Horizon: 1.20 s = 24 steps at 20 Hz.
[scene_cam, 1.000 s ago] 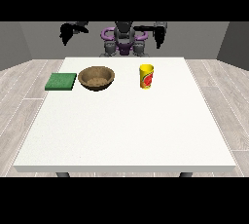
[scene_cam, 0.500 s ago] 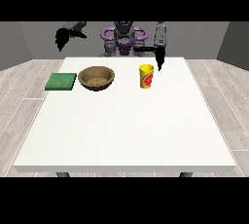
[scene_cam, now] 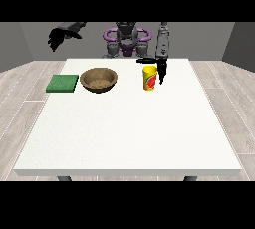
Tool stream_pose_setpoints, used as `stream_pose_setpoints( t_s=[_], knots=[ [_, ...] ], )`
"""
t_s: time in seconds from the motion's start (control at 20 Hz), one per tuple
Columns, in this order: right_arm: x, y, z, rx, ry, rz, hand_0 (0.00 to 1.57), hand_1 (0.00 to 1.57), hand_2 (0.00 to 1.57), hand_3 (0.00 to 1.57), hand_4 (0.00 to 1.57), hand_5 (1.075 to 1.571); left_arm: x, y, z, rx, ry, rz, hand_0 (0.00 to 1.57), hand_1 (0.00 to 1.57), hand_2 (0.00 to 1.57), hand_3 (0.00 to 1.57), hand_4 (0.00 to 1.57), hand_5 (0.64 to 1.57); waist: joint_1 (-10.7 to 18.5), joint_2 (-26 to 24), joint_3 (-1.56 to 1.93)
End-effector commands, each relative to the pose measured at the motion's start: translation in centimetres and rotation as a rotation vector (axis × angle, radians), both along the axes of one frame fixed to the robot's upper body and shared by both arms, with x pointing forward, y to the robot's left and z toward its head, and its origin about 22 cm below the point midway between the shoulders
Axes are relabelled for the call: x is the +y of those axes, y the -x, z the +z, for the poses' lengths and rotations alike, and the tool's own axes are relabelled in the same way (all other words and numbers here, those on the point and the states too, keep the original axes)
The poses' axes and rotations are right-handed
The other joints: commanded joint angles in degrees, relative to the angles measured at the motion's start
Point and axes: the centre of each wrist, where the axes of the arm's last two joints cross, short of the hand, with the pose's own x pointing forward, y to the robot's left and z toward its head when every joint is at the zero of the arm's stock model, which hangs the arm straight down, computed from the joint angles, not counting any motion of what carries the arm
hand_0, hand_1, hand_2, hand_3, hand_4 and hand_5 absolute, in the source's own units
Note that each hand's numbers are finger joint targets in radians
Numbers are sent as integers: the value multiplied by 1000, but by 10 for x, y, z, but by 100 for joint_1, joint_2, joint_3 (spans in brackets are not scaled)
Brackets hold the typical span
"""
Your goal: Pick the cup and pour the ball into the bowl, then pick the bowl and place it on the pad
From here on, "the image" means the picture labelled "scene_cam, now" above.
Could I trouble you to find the grey robot trunk purple rings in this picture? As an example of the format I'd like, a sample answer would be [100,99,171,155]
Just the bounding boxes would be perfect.
[102,22,154,60]

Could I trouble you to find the green square pad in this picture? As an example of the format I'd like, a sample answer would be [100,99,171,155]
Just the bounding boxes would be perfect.
[45,74,80,94]

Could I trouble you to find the brown wooden bowl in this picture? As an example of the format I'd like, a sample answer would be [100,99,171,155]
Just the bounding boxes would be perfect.
[80,67,119,94]

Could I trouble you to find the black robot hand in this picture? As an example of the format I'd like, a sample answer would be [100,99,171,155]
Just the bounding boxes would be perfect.
[47,27,83,53]
[135,57,168,86]

